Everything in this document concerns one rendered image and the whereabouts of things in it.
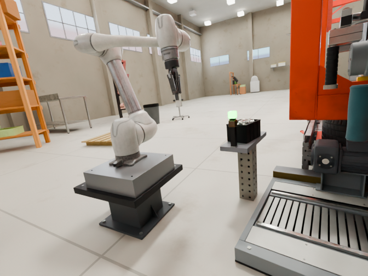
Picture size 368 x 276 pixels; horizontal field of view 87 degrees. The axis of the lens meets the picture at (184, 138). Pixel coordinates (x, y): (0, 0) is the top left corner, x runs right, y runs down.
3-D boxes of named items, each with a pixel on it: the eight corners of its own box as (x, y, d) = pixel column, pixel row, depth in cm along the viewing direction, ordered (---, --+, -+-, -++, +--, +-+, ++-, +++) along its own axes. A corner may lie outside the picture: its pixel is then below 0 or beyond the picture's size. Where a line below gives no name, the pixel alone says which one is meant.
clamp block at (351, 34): (362, 39, 63) (363, 21, 62) (327, 45, 69) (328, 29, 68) (360, 41, 67) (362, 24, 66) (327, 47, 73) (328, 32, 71)
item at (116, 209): (84, 229, 127) (73, 187, 120) (136, 191, 169) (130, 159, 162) (143, 252, 103) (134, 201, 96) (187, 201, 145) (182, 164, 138)
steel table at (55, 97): (55, 127, 712) (47, 97, 686) (93, 127, 609) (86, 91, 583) (29, 133, 641) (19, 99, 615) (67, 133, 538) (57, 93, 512)
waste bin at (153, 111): (149, 122, 570) (146, 104, 558) (163, 121, 561) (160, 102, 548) (143, 126, 530) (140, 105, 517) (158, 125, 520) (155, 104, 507)
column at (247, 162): (253, 201, 137) (252, 143, 127) (239, 197, 143) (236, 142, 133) (257, 194, 145) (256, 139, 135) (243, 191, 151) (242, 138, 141)
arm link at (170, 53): (157, 50, 97) (159, 62, 98) (173, 45, 93) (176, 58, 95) (165, 52, 105) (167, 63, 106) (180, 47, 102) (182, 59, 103)
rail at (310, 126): (315, 164, 144) (316, 135, 139) (300, 162, 150) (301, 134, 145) (322, 113, 337) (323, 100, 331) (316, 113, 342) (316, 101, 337)
